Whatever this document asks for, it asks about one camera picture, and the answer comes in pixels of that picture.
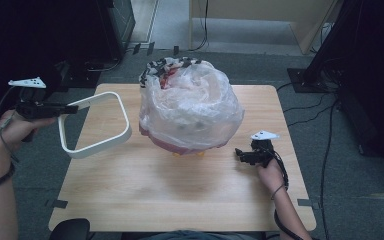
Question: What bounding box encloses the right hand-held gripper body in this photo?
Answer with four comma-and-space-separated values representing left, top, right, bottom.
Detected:
246, 130, 281, 169

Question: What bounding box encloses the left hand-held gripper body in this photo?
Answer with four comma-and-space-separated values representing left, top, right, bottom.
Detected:
7, 76, 63, 122

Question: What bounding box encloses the cream square bin ring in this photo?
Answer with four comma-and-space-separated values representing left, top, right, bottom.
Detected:
57, 90, 133, 160

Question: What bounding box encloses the cream bin with face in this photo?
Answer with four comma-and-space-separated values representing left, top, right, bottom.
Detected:
171, 150, 207, 158

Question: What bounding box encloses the clear plastic trash bag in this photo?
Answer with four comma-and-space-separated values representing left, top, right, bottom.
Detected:
138, 56, 246, 156

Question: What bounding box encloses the person's right hand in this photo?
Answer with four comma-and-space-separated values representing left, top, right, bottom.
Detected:
257, 157, 287, 194

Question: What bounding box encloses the person's left hand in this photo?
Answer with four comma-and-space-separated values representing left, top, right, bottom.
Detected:
0, 109, 57, 152

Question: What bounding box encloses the dark flat stand base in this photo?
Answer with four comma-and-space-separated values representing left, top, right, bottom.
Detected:
55, 60, 105, 90

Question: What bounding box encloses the dark glass-front cabinet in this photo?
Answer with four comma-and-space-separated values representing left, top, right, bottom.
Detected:
94, 0, 137, 62

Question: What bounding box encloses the black stand with base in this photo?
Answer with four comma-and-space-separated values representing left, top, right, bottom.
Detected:
286, 0, 354, 94

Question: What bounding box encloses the black chair part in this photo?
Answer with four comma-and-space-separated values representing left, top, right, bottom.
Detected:
48, 217, 92, 240

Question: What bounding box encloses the light wooden cabinet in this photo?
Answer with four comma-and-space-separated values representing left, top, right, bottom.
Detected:
188, 0, 344, 56

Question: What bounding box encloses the black hanging cable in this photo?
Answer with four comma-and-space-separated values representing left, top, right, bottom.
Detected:
187, 0, 212, 52

